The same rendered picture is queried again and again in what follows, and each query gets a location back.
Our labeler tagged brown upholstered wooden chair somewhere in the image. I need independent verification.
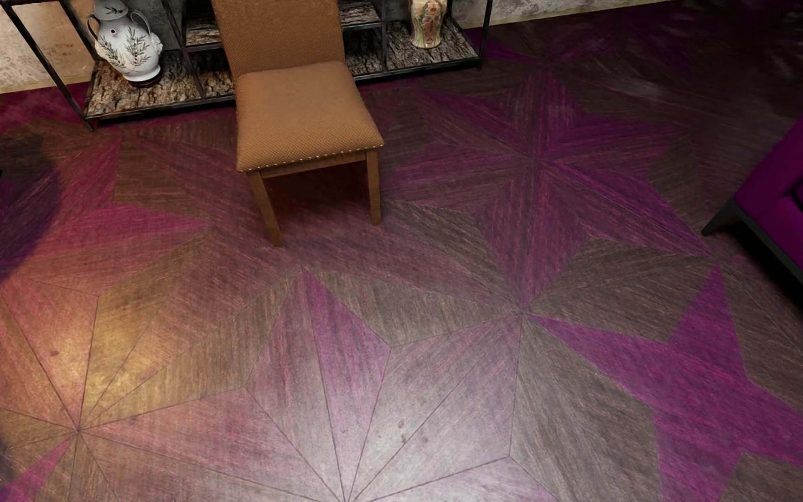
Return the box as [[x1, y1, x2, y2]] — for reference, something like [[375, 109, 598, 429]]
[[211, 0, 386, 248]]

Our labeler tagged cream floral ceramic vase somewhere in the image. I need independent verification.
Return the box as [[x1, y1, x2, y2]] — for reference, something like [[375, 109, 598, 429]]
[[409, 0, 448, 50]]

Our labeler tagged black metal bark shelf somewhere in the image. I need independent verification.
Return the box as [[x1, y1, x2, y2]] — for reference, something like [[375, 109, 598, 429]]
[[0, 0, 494, 132]]

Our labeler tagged white leaf-painted ceramic jug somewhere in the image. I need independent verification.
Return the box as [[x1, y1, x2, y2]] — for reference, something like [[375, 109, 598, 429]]
[[86, 0, 164, 87]]

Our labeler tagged purple velvet sofa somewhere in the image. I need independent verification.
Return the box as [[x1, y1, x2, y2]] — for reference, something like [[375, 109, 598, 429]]
[[700, 68, 803, 331]]

